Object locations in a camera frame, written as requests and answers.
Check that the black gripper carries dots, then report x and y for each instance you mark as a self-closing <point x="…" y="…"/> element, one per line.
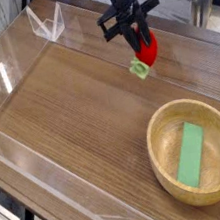
<point x="128" y="11"/>

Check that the red plush strawberry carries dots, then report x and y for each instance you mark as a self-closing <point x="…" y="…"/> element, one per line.
<point x="145" y="58"/>

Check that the wooden bowl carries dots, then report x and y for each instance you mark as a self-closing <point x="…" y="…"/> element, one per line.
<point x="164" y="136"/>

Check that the green rectangular block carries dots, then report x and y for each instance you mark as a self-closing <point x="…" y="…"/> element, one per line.
<point x="190" y="155"/>

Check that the clear acrylic tray wall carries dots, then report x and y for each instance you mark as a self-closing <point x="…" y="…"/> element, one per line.
<point x="53" y="191"/>

